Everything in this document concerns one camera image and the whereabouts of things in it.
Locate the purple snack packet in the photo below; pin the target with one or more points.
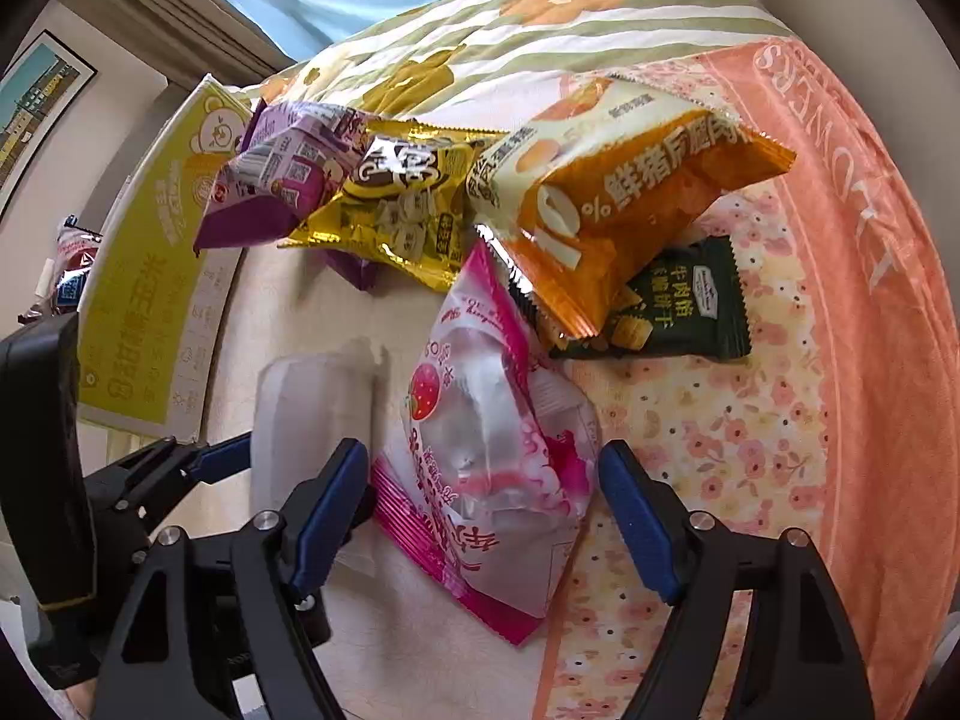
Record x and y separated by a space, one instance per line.
277 172

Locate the peach floral cloth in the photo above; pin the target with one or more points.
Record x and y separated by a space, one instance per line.
825 315

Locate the orange and white snack packet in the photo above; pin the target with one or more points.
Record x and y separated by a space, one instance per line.
637 195

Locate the pink strawberry snack packet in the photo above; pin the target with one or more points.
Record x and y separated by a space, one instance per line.
480 427

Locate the framed picture of houses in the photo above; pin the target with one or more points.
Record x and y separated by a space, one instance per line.
37 105

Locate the translucent white plastic packet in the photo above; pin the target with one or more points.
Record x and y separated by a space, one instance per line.
315 412

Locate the striped floral blanket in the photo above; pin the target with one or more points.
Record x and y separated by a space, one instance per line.
525 30

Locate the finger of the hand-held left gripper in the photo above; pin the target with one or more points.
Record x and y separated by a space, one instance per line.
225 456

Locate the yellow-green cardboard box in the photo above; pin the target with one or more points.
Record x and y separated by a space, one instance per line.
165 277

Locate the gold snack packet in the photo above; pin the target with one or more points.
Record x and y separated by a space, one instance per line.
397 202

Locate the dark green snack packet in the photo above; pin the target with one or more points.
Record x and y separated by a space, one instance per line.
690 307

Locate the brown curtain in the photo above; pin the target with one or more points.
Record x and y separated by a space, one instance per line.
187 15

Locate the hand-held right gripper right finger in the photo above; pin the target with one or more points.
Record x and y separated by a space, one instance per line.
637 517

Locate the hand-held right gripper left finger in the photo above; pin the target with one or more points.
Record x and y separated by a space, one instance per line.
326 517

